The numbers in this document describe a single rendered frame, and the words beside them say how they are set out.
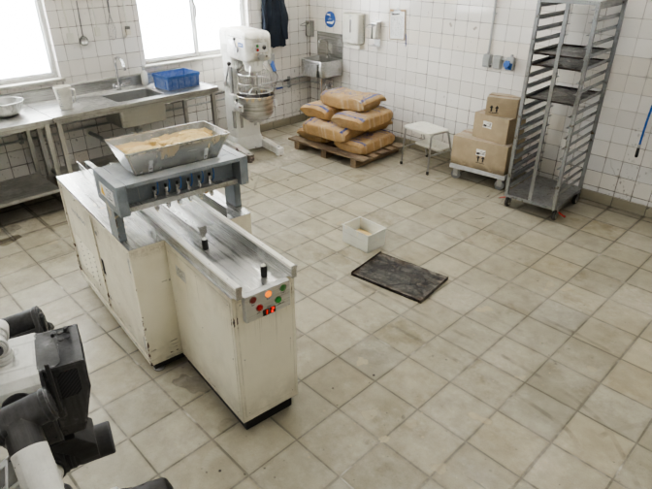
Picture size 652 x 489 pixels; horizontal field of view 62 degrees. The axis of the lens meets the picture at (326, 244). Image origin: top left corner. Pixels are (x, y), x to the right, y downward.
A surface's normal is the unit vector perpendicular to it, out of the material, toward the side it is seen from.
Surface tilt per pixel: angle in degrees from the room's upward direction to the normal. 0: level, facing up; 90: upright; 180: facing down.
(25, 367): 0
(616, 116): 90
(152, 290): 90
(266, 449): 0
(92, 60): 90
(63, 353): 0
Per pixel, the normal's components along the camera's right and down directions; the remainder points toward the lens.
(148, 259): 0.62, 0.37
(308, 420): 0.00, -0.88
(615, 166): -0.72, 0.33
